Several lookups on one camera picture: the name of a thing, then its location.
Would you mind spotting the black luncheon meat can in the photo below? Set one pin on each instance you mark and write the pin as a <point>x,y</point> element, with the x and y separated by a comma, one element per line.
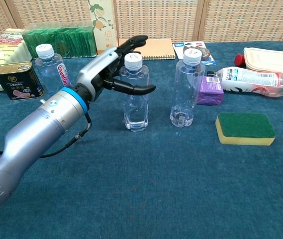
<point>19,82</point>

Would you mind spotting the tall orange pomelo carton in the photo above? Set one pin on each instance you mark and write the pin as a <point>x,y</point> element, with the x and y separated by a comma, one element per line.
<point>104,27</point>

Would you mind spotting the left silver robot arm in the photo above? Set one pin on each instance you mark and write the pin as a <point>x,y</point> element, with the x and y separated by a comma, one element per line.
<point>31,132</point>

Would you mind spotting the clear water bottle white cap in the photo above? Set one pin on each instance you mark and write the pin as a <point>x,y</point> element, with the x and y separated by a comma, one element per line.
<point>136,109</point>
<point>48,67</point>
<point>186,99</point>

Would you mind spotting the woven bamboo folding screen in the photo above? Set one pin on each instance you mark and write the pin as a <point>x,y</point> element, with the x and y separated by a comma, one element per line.
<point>243,20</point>

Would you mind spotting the left black-fingered robot hand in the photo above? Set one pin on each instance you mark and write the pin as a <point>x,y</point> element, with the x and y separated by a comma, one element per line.
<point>94,72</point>

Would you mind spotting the beige lidded lunch box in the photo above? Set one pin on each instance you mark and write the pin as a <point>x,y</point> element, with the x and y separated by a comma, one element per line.
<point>273,61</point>

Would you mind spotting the orange spiral notebook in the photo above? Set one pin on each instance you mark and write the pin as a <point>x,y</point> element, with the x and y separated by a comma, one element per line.
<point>158,49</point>

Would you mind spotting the blue table cloth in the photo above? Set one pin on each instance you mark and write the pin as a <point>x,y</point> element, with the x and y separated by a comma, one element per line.
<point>156,186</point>

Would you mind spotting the small purple box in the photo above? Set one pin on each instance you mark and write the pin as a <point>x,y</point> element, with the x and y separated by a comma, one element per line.
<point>211,90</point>

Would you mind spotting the clear box green sachets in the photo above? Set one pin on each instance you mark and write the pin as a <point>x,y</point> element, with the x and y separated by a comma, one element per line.
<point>61,43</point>

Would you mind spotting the green yellow scouring sponge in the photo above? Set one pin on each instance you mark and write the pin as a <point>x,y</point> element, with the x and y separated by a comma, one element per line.
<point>245,127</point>

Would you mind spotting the lying bottle white red label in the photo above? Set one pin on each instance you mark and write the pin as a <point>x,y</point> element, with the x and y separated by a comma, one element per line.
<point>250,81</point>

